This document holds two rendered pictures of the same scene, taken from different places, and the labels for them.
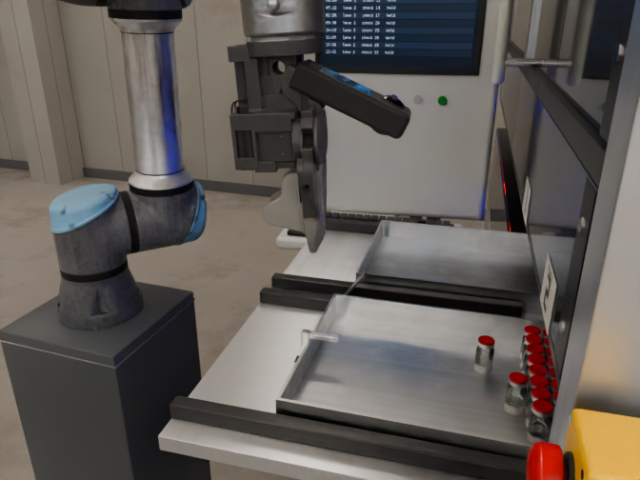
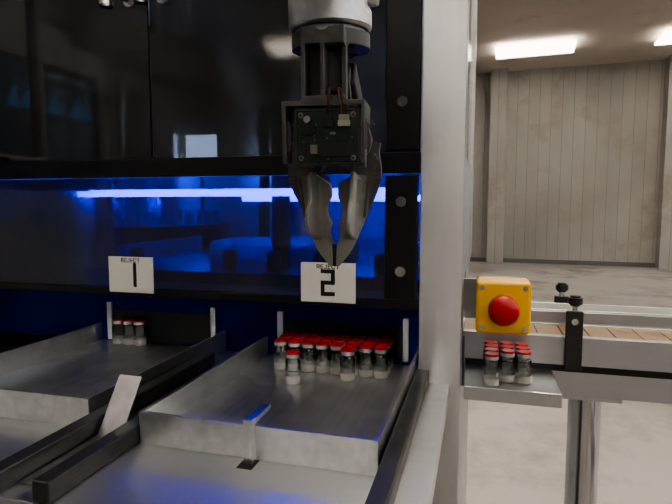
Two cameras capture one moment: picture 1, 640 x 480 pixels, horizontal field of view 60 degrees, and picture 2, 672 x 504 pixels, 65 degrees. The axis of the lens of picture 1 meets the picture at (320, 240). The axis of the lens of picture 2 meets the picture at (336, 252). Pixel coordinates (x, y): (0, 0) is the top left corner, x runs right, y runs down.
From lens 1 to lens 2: 0.77 m
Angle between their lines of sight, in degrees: 88
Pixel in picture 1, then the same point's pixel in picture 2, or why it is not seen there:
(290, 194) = (354, 195)
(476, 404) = (340, 388)
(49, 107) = not seen: outside the picture
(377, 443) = (414, 411)
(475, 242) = (39, 358)
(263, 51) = (365, 41)
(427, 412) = (353, 405)
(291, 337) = (187, 472)
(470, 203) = not seen: outside the picture
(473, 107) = not seen: outside the picture
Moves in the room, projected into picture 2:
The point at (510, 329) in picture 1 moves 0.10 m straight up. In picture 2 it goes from (246, 360) to (245, 296)
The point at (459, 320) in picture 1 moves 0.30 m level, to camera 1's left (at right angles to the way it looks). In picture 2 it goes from (225, 372) to (151, 485)
